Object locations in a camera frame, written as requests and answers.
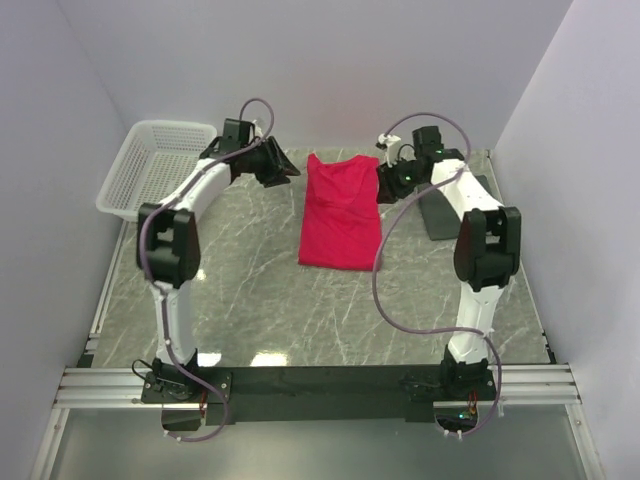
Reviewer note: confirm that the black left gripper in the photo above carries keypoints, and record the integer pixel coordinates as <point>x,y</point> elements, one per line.
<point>279,167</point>

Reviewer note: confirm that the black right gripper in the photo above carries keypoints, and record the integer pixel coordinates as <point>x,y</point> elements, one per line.
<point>387,190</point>

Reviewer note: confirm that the crimson red t-shirt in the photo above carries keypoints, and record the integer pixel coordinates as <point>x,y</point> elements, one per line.
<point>341,225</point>

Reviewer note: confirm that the white perforated plastic basket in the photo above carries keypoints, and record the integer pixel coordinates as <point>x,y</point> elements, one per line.
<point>154,159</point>

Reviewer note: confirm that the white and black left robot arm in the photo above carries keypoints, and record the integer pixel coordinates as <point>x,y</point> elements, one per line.
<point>168,248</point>

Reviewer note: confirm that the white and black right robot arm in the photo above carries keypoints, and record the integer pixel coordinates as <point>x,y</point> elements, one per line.
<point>486,254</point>

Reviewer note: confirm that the black wedge block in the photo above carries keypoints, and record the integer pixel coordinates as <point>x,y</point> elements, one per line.
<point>442,209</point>

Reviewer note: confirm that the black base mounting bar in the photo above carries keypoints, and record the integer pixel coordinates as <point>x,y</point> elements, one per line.
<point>270,394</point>

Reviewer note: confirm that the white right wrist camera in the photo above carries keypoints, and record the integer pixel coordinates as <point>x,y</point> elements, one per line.
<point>390,145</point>

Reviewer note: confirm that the aluminium frame rail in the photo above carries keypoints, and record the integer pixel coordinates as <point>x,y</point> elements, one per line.
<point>89,388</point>

